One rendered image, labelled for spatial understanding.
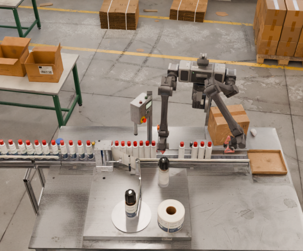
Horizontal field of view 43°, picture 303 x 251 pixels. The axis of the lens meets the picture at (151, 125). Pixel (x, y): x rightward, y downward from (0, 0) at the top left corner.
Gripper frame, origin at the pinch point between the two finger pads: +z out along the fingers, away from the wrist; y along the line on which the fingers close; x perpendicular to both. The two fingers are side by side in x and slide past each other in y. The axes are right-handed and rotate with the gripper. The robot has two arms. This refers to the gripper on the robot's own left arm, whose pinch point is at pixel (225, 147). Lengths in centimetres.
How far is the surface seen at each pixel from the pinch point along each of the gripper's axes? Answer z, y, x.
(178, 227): 37, 64, -10
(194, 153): 30.4, -7.7, -5.9
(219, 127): 10.1, -32.9, 2.7
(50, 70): 140, -113, -131
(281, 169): -7, -14, 63
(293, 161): 33, -104, 148
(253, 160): 8.0, -21.0, 44.5
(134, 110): 28, -6, -73
